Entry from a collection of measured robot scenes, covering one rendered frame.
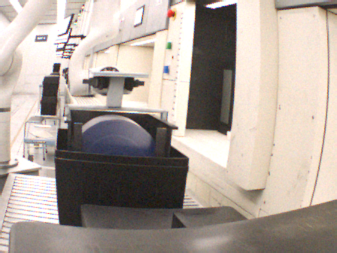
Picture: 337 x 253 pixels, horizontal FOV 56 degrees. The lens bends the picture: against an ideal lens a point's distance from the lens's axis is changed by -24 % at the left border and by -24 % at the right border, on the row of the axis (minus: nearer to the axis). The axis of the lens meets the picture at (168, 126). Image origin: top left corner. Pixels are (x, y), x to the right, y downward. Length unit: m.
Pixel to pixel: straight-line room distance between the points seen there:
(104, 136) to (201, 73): 0.92
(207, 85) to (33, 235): 1.54
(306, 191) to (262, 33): 0.35
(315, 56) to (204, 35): 1.04
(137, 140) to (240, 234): 0.63
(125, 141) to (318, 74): 0.43
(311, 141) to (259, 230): 0.49
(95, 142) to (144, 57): 2.20
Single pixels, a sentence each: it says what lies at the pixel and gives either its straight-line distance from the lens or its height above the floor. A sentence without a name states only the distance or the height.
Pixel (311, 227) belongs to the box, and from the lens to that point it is 0.22.
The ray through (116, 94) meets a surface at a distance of 0.86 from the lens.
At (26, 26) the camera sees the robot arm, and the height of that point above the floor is 1.23.
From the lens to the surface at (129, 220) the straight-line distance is 0.62.
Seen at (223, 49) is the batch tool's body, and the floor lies 1.23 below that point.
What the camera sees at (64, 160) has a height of 0.91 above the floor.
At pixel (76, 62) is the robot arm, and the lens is 1.08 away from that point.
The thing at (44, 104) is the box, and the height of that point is 0.61.
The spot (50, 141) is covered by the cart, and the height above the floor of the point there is 0.45.
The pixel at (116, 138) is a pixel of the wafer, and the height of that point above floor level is 0.95.
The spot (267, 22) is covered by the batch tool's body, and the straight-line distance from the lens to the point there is 0.81.
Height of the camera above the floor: 1.09
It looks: 8 degrees down
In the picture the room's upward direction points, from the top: 6 degrees clockwise
